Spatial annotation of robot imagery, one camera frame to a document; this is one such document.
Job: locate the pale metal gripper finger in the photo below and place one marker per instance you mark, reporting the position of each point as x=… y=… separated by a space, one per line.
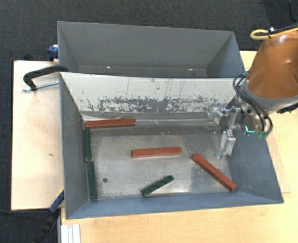
x=216 y=115
x=226 y=143

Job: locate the red-brown flat block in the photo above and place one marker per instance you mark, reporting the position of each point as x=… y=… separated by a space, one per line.
x=156 y=152
x=213 y=171
x=110 y=123

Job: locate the grey metal bin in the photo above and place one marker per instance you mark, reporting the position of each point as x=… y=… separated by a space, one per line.
x=149 y=145

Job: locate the dark green flat block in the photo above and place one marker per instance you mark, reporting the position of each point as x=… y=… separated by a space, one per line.
x=92 y=180
x=157 y=185
x=88 y=144

